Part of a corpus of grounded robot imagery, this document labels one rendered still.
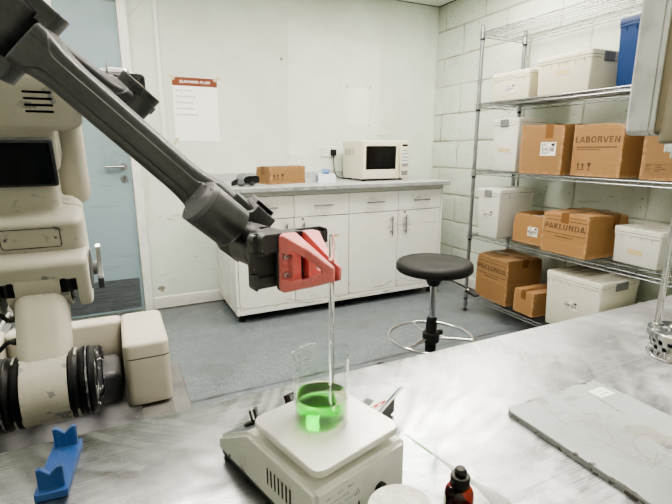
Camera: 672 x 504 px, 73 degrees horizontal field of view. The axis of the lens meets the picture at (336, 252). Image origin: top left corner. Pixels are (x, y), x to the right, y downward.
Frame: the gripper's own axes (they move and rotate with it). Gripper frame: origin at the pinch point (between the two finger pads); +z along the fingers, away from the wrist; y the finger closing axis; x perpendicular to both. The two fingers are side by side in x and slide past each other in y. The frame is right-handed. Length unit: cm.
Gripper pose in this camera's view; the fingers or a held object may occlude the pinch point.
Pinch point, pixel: (332, 272)
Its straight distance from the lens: 46.9
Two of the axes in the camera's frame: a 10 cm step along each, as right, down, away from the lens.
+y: 8.0, -1.3, 5.9
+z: 6.0, 1.8, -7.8
